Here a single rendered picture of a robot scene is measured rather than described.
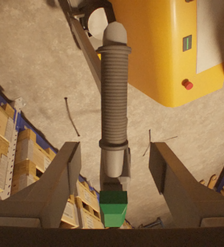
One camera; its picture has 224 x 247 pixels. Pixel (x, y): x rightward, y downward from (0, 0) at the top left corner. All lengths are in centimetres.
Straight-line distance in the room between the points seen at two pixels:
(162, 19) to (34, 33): 106
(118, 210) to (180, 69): 72
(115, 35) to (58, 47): 138
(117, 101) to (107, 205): 13
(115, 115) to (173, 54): 63
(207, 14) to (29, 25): 118
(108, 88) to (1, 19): 140
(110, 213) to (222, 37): 84
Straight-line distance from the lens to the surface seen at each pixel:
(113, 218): 27
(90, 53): 64
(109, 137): 22
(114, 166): 24
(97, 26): 111
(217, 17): 87
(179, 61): 84
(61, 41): 157
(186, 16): 77
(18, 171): 145
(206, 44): 88
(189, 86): 90
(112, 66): 21
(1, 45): 163
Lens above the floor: 150
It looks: 43 degrees down
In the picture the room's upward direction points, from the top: 158 degrees clockwise
